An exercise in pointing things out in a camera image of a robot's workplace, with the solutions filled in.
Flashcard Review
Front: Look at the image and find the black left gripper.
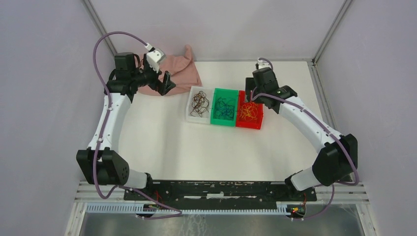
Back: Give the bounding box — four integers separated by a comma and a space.
131, 54, 176, 95

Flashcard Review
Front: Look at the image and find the thin yellow cable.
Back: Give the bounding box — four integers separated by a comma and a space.
240, 102, 262, 123

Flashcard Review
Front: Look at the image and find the thin orange cable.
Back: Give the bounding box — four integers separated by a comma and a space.
238, 102, 261, 124

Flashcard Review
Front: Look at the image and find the thin black cable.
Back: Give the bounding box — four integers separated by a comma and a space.
192, 90, 210, 115
190, 94, 204, 117

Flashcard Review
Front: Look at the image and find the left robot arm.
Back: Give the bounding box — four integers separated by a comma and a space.
76, 49, 176, 200

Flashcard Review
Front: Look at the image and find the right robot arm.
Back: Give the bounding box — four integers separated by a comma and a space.
245, 67, 359, 201

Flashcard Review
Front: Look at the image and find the red plastic bin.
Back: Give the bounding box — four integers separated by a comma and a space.
236, 90, 264, 130

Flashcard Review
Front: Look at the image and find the pink cloth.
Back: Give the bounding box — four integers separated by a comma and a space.
135, 44, 203, 97

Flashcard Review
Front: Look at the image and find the green plastic bin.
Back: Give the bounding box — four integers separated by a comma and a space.
210, 88, 238, 127

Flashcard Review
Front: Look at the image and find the clear plastic bin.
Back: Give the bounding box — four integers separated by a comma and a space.
185, 86, 215, 124

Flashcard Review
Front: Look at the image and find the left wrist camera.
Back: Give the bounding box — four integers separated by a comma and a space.
146, 48, 166, 73

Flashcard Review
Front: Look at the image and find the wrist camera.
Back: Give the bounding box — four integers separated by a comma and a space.
146, 48, 166, 73
255, 58, 273, 70

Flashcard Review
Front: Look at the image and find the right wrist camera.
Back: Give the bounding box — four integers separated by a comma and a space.
255, 58, 273, 70

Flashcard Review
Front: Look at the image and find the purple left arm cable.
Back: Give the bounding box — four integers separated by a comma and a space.
92, 31, 183, 219

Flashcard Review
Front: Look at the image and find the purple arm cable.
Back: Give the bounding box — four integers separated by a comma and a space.
250, 58, 360, 220
92, 31, 183, 219

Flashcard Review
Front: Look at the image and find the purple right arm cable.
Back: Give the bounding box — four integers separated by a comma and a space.
250, 58, 360, 220

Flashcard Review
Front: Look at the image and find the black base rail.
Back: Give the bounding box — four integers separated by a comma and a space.
143, 180, 317, 210

